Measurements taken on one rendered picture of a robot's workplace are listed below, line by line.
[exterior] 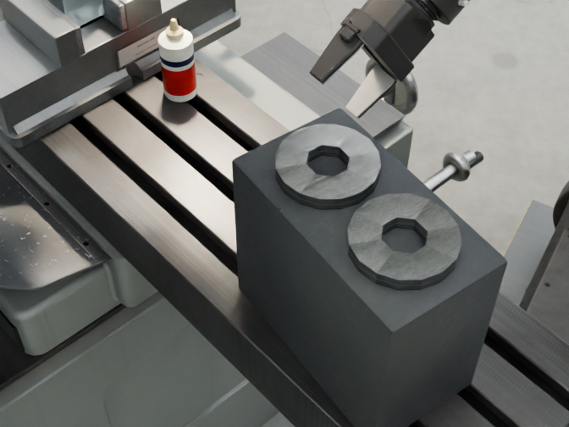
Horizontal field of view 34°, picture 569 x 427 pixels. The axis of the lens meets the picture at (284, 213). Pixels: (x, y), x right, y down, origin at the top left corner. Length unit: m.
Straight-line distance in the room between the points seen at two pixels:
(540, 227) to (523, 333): 0.86
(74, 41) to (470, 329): 0.56
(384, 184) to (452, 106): 1.82
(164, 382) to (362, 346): 0.67
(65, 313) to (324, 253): 0.47
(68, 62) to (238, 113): 0.21
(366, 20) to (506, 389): 0.40
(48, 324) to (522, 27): 2.07
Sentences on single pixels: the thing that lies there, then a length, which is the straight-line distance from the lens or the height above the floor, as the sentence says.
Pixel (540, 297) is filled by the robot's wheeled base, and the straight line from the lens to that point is 1.45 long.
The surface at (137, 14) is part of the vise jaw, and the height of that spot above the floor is 1.05.
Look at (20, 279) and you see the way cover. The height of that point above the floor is 0.92.
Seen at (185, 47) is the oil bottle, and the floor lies 1.04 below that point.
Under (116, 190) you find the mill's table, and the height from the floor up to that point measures 0.96.
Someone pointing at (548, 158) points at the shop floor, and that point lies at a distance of 2.51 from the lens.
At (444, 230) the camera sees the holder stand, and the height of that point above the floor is 1.16.
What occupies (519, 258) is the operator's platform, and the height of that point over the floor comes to 0.40.
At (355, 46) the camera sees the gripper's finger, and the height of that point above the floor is 1.11.
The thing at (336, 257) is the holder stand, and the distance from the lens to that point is 0.73.
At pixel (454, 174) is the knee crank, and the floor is 0.54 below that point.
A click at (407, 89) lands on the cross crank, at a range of 1.59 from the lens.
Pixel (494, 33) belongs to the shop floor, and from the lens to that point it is 2.88.
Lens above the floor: 1.72
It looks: 49 degrees down
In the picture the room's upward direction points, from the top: straight up
